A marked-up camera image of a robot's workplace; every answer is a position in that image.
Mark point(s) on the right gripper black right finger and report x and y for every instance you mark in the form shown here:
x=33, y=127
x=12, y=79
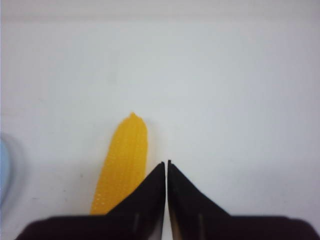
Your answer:
x=188, y=207

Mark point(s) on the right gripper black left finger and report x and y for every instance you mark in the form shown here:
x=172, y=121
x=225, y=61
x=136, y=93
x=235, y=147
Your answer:
x=140, y=216

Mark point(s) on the yellow corn cob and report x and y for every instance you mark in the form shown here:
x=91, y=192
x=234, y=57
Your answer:
x=124, y=167

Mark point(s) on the light blue round plate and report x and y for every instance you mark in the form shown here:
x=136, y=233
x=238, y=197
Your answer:
x=7, y=169

